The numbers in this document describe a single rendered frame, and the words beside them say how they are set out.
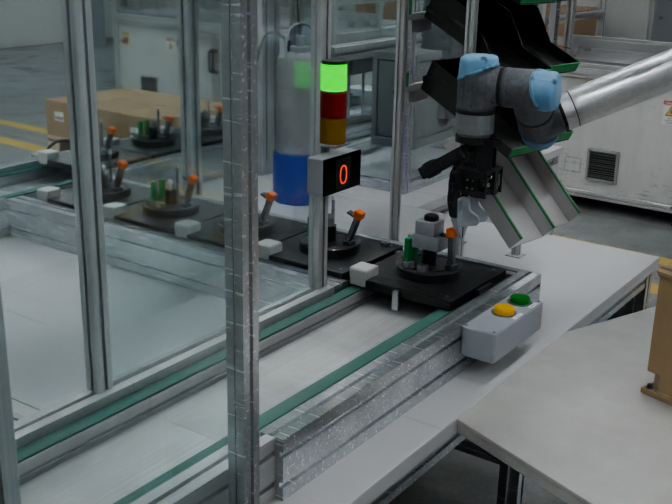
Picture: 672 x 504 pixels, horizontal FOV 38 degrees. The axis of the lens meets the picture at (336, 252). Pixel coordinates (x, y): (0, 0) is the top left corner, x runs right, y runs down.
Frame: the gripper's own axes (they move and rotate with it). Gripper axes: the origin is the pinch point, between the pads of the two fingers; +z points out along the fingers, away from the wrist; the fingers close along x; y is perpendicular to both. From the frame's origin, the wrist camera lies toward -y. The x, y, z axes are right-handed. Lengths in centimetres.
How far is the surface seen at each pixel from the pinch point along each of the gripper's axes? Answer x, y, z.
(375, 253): 3.4, -21.7, 10.3
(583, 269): 53, 8, 21
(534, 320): -1.7, 18.7, 14.2
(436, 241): -2.2, -3.6, 2.4
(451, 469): 80, -39, 107
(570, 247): 68, -2, 21
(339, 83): -20.3, -15.9, -30.3
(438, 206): 89, -53, 24
